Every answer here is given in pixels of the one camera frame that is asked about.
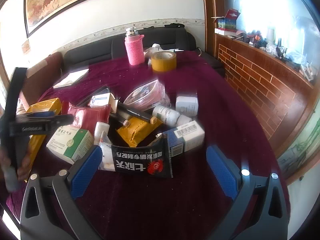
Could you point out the small white square box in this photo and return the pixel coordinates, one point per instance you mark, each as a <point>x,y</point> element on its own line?
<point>186,105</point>

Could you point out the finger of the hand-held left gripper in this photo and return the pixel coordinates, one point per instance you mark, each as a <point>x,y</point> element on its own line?
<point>42,126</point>

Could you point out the wooden window frame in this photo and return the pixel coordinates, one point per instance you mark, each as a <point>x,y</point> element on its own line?
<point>208,10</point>

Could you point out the yellow tape roll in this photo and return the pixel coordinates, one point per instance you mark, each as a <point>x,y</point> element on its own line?
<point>163,63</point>

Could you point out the red booklet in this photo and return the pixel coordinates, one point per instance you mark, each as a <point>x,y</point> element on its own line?
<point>87,117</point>

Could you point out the red blue carton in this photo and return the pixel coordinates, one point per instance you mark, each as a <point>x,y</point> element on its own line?
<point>227,21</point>

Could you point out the green white medicine box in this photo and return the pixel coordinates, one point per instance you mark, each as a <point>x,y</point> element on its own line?
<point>70,142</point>

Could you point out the small wall plaque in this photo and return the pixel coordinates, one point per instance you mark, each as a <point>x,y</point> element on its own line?
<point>25,47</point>

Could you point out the white barcode box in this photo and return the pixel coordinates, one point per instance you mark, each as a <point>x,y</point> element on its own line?
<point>187,132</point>

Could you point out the pink sleeved bottle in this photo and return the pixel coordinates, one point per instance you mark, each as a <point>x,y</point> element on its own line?
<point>135,50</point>

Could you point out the white blue medicine box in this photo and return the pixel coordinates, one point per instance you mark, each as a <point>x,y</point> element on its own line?
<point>100,100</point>

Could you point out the clear plastic container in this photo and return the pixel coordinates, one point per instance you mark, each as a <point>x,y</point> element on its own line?
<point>145,92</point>

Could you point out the brick pattern wooden cabinet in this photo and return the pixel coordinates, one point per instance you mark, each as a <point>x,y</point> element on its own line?
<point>250,80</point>

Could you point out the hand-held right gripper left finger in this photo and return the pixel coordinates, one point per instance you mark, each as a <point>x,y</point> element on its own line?
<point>85,172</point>

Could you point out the yellow box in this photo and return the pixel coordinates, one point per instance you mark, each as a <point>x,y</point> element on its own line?
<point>47,105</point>

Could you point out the white pill bottle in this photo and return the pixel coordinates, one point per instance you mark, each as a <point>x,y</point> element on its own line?
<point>165,115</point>

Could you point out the green printed panel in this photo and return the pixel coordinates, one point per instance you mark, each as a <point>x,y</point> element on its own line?
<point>297,155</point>

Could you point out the yellow packet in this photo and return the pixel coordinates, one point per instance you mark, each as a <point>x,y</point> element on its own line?
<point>137,132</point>

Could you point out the black bag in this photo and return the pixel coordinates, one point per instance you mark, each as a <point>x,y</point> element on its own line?
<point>173,25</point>

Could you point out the framed horse painting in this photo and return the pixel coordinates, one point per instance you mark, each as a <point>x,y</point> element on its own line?
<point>70,2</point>

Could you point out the maroon tablecloth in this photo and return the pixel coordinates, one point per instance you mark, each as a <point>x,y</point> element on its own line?
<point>200,92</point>

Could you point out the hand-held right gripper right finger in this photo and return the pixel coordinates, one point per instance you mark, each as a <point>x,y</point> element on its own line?
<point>222,172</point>

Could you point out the black sofa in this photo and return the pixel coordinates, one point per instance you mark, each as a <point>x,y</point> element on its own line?
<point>100,47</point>

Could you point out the black snack packet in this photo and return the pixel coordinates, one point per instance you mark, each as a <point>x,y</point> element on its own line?
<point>140,160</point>

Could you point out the white papers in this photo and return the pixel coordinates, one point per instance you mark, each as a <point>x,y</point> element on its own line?
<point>72,77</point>

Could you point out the white tissue packet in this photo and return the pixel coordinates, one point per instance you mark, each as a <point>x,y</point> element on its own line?
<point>102,130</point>

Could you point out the pile of sill clutter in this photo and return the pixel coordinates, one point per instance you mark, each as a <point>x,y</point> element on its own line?
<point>275,45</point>

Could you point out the crumpled white tissue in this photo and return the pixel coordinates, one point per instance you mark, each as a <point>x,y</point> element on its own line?
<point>155,47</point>

